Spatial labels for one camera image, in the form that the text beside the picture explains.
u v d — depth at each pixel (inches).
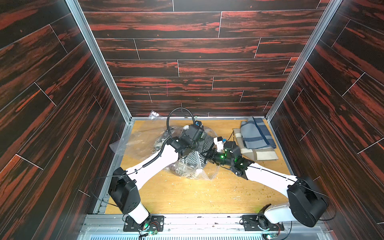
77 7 26.2
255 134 41.2
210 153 29.5
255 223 28.9
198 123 27.5
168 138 23.0
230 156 25.2
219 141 30.7
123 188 16.4
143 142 39.0
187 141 23.4
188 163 32.1
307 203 16.8
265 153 37.9
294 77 36.5
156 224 28.8
